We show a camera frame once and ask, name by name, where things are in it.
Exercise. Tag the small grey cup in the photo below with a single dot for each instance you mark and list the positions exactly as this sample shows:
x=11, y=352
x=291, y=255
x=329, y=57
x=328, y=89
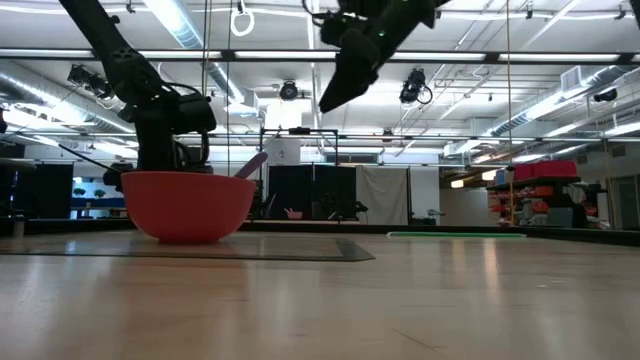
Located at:
x=19, y=227

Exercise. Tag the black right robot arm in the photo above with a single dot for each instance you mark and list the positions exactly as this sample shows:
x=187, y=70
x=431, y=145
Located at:
x=400, y=20

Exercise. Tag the storage shelf rack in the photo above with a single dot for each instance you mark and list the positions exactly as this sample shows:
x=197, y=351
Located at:
x=540, y=205

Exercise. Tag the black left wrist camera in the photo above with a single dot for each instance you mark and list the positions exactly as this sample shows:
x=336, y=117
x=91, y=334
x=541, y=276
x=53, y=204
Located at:
x=195, y=115

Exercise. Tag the small black ceiling camera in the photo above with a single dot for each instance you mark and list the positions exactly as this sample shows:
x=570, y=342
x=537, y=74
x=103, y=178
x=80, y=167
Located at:
x=288, y=91

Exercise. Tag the black partition curtain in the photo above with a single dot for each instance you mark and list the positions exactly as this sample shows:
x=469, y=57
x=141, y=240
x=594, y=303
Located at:
x=295, y=192

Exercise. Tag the white hanging cloth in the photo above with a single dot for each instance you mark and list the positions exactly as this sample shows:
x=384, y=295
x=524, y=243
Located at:
x=382, y=195

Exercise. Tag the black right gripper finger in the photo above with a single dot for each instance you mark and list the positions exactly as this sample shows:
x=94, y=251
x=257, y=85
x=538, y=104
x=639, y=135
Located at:
x=365, y=84
x=337, y=92

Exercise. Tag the pink background bowl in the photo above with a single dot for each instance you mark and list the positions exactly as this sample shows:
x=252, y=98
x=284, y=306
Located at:
x=294, y=215

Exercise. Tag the silver spiral air duct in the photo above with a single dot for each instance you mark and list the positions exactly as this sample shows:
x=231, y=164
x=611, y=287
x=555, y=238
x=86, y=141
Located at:
x=175, y=20

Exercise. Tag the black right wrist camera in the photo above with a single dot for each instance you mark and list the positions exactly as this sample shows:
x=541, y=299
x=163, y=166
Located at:
x=334, y=30

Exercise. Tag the black overhead frame beam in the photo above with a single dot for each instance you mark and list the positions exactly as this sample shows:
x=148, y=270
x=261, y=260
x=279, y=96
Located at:
x=280, y=55

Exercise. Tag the black aluminium table frame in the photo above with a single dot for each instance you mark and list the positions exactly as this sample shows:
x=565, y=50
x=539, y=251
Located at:
x=310, y=226

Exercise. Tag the large black ceiling camera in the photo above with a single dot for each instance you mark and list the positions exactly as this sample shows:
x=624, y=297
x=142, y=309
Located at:
x=412, y=85

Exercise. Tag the black gantry frame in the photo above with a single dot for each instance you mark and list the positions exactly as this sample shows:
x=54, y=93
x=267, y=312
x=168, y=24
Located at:
x=300, y=131

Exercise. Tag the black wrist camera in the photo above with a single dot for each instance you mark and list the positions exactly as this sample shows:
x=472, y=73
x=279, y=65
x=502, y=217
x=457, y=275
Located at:
x=195, y=115
x=334, y=30

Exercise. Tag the red plastic bowl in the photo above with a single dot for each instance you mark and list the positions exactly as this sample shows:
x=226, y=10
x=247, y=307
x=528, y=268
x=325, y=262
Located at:
x=187, y=210

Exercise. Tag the green strip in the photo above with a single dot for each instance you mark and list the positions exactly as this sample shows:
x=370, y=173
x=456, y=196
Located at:
x=450, y=235

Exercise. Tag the black partition panel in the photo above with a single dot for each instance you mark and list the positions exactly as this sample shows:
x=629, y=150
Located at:
x=50, y=190

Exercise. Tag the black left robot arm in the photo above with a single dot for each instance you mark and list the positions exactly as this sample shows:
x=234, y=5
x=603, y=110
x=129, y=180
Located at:
x=115, y=55

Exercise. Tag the purple-blue utensil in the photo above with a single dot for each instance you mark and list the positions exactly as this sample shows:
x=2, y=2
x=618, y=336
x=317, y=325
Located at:
x=252, y=165

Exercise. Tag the red storage bin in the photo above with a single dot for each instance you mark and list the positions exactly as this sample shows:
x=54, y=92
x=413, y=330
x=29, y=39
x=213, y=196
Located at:
x=550, y=170

